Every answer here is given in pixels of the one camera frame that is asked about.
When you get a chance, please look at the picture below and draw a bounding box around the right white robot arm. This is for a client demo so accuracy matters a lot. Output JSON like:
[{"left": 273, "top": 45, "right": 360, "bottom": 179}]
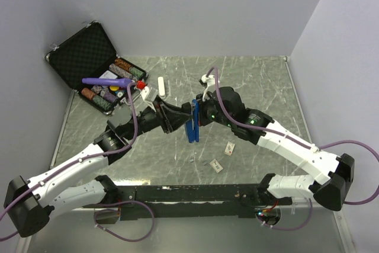
[{"left": 196, "top": 87, "right": 355, "bottom": 212}]

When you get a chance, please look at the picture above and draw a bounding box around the white stapler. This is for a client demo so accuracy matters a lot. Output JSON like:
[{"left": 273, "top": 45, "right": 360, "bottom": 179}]
[{"left": 158, "top": 76, "right": 166, "bottom": 98}]

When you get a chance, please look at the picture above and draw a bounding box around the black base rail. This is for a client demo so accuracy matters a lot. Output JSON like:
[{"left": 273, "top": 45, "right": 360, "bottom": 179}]
[{"left": 87, "top": 184, "right": 293, "bottom": 220}]

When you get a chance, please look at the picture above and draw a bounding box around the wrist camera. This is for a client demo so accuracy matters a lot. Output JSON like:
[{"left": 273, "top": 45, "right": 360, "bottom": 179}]
[
  {"left": 200, "top": 74, "right": 220, "bottom": 101},
  {"left": 136, "top": 81, "right": 158, "bottom": 109}
]

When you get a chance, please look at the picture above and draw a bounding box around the staple box with red label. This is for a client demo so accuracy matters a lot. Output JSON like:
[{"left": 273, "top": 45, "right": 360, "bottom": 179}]
[{"left": 224, "top": 142, "right": 235, "bottom": 155}]

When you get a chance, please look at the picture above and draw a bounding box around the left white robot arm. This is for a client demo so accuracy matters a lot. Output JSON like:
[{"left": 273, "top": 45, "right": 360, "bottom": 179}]
[{"left": 4, "top": 97, "right": 198, "bottom": 238}]

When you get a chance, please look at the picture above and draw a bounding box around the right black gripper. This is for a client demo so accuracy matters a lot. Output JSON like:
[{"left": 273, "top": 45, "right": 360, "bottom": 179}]
[{"left": 190, "top": 92, "right": 234, "bottom": 129}]

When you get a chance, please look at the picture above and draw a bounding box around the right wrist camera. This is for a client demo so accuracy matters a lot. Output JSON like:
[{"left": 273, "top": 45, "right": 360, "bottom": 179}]
[{"left": 200, "top": 74, "right": 220, "bottom": 101}]

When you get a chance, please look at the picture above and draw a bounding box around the blue stapler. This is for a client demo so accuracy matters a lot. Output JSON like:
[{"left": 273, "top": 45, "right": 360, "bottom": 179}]
[{"left": 185, "top": 99, "right": 200, "bottom": 143}]

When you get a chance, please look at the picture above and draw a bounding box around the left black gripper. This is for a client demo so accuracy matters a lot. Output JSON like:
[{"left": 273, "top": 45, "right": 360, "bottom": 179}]
[{"left": 126, "top": 95, "right": 194, "bottom": 140}]

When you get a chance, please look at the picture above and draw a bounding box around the black poker chip case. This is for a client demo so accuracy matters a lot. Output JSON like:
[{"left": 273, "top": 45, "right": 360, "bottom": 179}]
[{"left": 46, "top": 21, "right": 148, "bottom": 115}]

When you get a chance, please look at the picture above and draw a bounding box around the small white staple box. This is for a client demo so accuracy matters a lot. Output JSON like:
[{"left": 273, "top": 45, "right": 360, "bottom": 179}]
[{"left": 210, "top": 159, "right": 223, "bottom": 173}]

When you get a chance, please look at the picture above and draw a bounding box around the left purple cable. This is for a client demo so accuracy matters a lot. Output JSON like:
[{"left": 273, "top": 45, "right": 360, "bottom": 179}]
[{"left": 0, "top": 81, "right": 156, "bottom": 242}]

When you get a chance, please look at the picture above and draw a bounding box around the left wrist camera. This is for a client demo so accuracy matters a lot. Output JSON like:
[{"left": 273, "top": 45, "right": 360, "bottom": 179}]
[{"left": 136, "top": 81, "right": 158, "bottom": 109}]

